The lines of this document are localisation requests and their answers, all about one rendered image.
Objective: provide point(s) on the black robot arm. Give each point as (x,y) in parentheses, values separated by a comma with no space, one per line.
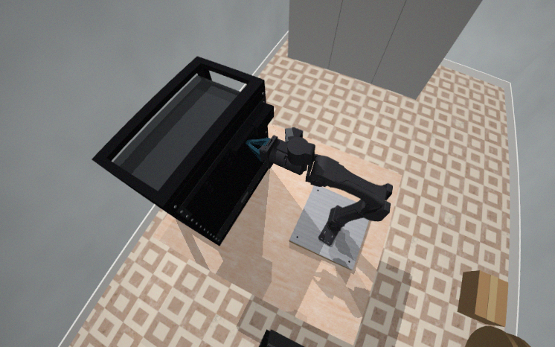
(373,204)

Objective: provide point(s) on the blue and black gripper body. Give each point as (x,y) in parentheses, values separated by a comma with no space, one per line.
(271,155)

